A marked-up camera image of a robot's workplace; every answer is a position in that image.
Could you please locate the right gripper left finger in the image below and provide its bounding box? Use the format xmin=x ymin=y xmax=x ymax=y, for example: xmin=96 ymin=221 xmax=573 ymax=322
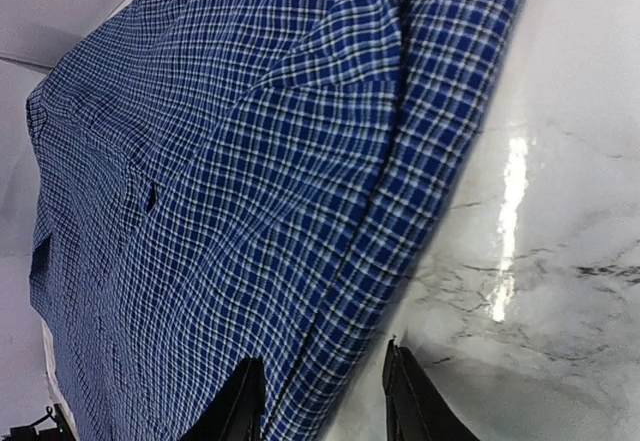
xmin=187 ymin=358 xmax=265 ymax=441

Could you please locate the dark blue checked shirt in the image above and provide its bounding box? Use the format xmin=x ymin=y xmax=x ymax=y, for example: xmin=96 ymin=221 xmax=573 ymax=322
xmin=26 ymin=0 xmax=521 ymax=440

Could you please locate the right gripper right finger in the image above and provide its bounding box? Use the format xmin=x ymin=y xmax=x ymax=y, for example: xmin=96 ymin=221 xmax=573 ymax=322
xmin=382 ymin=340 xmax=479 ymax=441

